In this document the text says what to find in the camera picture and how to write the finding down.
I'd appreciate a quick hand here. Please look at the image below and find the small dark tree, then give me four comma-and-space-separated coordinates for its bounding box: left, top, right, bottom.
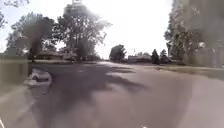
108, 44, 128, 63

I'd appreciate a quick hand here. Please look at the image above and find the large leafy tree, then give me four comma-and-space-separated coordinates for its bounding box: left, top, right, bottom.
54, 2, 113, 62
4, 12, 56, 62

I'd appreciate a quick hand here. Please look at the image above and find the low building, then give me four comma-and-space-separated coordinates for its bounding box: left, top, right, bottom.
127, 52, 153, 64

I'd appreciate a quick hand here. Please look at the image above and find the grey asphalt road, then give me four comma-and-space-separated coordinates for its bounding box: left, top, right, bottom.
0, 60, 224, 128

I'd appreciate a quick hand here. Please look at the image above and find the grass verge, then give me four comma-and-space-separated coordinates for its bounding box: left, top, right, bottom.
153, 63, 224, 80
0, 59, 33, 88

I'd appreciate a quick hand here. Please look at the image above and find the low house behind trees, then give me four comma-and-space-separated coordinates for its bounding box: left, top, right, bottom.
36, 49, 78, 62

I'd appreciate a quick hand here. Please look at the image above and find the dark conifer tree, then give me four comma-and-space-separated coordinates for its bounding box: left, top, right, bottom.
150, 48, 161, 65
159, 48, 171, 65

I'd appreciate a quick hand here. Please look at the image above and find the tall roadside tree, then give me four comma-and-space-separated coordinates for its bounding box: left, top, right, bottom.
163, 0, 224, 68

